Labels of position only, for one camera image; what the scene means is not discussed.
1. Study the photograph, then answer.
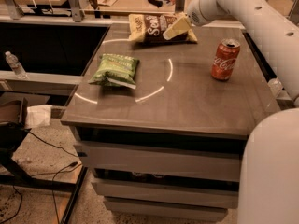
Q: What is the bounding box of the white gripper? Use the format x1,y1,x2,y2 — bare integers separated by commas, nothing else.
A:
163,0,229,40

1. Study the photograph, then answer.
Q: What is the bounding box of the brown chip bag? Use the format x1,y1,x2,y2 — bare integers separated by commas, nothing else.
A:
129,13,197,44

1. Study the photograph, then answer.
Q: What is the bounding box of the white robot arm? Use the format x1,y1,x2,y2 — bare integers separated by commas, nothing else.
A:
186,0,299,224

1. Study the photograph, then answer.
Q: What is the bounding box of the red coke can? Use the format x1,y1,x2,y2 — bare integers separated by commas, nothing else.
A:
211,38,240,81

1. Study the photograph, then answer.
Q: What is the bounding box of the green chip bag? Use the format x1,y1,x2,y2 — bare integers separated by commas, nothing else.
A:
88,53,139,90

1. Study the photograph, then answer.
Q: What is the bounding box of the black headband object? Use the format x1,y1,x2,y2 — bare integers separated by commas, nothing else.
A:
148,0,163,7

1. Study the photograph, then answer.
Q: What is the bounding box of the small paper packet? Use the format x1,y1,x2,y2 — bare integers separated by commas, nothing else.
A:
97,0,118,7

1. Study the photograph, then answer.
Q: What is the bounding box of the hand sanitizer bottle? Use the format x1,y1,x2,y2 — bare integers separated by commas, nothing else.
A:
268,78,283,98

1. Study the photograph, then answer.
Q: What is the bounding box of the grey drawer cabinet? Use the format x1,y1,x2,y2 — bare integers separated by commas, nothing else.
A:
62,24,278,221

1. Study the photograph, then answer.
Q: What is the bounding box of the clear plastic water bottle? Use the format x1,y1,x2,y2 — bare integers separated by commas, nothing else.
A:
5,51,28,79

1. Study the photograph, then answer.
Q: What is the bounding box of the white crumpled paper towel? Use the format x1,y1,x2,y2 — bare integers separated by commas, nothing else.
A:
25,105,52,129

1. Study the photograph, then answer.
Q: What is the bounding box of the black floor cable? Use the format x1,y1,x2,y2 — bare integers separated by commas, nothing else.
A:
0,131,82,224

